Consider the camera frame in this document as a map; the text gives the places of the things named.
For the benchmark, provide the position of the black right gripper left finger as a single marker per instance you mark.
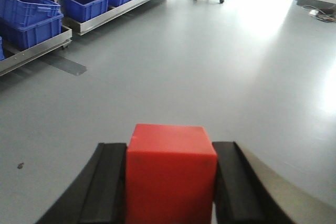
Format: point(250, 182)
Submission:
point(97, 194)

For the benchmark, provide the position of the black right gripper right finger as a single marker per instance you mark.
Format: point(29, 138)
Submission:
point(249, 191)

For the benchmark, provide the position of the red cube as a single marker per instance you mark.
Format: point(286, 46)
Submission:
point(170, 175)

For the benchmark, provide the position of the blue stacked crate lower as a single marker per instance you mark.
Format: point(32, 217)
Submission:
point(26, 37)

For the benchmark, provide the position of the blue stacked crate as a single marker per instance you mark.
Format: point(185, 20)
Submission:
point(26, 37)
point(22, 13)

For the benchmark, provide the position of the blue stacked crate upper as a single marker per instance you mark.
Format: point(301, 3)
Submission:
point(22, 13)

